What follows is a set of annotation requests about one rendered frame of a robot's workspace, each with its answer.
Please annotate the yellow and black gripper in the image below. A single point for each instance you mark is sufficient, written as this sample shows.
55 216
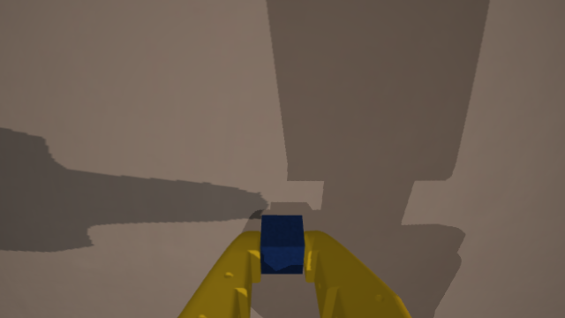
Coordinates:
345 286

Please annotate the blue cube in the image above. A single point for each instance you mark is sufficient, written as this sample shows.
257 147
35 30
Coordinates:
282 244

